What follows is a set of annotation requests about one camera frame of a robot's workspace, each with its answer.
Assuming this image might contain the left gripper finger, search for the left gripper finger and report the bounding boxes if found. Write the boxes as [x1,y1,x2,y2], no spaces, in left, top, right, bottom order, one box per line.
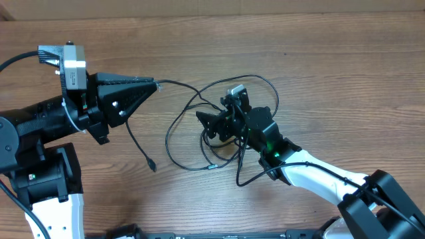
[95,72,154,84]
[98,82,157,127]

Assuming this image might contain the short black USB cable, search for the short black USB cable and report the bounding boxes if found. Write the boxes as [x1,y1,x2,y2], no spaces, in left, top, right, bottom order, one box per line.
[199,125,250,163]

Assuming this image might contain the long black USB cable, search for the long black USB cable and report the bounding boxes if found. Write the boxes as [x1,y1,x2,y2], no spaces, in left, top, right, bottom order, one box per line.
[155,74,280,172]

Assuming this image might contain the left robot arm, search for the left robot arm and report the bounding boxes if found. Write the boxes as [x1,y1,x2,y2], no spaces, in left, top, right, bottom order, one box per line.
[1,72,157,238]

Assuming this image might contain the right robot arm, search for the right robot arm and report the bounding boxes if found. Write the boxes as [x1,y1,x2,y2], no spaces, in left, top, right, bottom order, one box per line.
[196,93,424,238]

